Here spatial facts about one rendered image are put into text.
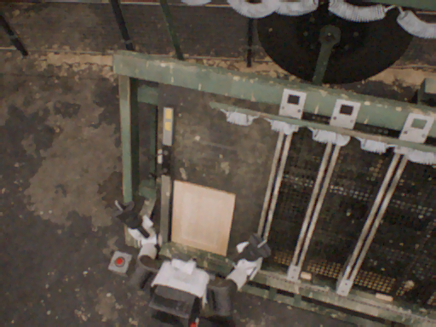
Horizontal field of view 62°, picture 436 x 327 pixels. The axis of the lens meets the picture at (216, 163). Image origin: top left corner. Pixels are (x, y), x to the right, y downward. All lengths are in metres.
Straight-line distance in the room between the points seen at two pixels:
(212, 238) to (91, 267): 1.50
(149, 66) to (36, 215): 2.45
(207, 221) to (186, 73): 0.95
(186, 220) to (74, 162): 2.00
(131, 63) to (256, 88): 0.62
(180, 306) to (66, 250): 2.00
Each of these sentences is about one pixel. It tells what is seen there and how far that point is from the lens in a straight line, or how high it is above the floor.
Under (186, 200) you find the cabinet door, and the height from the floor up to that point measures 1.20.
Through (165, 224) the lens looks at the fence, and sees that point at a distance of 2.36.
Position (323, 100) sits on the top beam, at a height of 1.94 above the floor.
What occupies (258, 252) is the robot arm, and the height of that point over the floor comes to 1.58.
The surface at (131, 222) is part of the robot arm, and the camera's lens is 1.88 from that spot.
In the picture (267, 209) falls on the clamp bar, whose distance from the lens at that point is 2.08.
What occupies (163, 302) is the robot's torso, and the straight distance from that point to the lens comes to 1.87.
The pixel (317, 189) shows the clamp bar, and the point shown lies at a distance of 1.93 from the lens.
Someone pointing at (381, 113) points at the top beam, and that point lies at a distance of 1.73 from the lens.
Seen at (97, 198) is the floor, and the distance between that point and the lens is 3.75.
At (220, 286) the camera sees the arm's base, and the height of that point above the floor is 1.37.
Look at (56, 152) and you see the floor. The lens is 4.18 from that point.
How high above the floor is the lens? 3.23
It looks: 61 degrees down
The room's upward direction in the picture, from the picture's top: 5 degrees counter-clockwise
